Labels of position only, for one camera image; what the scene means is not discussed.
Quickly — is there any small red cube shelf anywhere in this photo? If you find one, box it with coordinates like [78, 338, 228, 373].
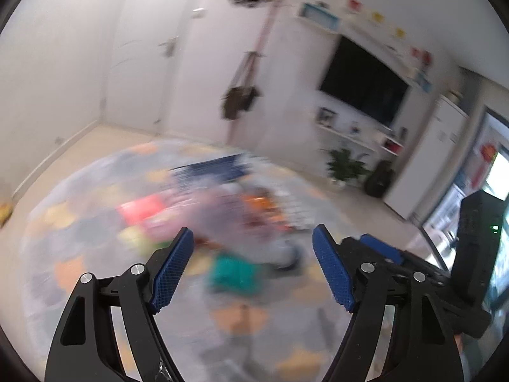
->
[409, 47, 432, 65]

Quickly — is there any small blue box shelf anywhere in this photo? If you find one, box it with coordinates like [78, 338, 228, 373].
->
[415, 74, 434, 95]

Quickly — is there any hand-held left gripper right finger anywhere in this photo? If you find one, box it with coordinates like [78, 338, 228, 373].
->
[312, 225, 464, 382]

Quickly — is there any white pink oval shelf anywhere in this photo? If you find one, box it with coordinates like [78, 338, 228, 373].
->
[380, 135, 405, 156]

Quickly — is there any white standing air conditioner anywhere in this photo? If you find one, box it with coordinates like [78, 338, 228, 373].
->
[384, 95, 470, 220]

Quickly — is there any green potted plant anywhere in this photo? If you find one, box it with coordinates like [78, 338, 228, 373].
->
[325, 147, 371, 188]

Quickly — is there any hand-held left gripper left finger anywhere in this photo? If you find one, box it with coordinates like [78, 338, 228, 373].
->
[45, 228, 194, 382]

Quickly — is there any white low wall shelf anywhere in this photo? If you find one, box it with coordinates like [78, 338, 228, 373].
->
[316, 121, 378, 152]

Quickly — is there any black guitar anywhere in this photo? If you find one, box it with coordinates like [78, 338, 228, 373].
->
[365, 159, 397, 199]

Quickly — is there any white printed packet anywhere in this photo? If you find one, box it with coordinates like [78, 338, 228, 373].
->
[278, 193, 317, 231]

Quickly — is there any orange packet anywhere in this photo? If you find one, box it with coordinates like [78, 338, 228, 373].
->
[239, 191, 281, 225]

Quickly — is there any black wall television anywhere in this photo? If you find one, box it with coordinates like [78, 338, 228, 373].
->
[319, 35, 410, 127]

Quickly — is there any white wavy wall shelf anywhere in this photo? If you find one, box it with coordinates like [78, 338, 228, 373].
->
[294, 14, 423, 85]

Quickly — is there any pale purple plastic bag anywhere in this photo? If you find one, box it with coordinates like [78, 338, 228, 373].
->
[187, 191, 249, 247]

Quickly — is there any green packet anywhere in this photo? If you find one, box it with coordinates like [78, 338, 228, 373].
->
[207, 255, 264, 296]

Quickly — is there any yellow-green packet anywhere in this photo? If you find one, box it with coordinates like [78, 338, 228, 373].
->
[118, 227, 162, 249]

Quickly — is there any brown hanging bag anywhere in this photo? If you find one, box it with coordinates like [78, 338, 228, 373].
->
[220, 53, 261, 121]

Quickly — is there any dark blue packet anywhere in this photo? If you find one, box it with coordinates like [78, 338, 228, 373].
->
[170, 155, 248, 186]

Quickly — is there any pink coat rack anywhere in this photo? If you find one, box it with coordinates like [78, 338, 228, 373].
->
[227, 0, 311, 144]

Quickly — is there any glass sliding door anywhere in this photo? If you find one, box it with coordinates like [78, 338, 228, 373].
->
[422, 105, 509, 351]

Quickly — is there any white door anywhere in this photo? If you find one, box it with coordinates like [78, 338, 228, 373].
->
[104, 0, 188, 130]

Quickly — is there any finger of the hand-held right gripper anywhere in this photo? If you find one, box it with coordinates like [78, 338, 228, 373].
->
[360, 234, 452, 287]

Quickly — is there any long blue box shelf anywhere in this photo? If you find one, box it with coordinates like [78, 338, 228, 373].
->
[300, 2, 341, 31]

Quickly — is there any pinkish red packet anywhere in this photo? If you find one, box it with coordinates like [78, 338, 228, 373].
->
[118, 194, 168, 228]

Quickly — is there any scale-patterned table cloth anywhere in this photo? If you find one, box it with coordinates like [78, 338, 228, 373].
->
[18, 139, 359, 382]

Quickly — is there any red knot ornament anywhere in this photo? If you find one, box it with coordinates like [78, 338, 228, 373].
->
[479, 142, 499, 165]

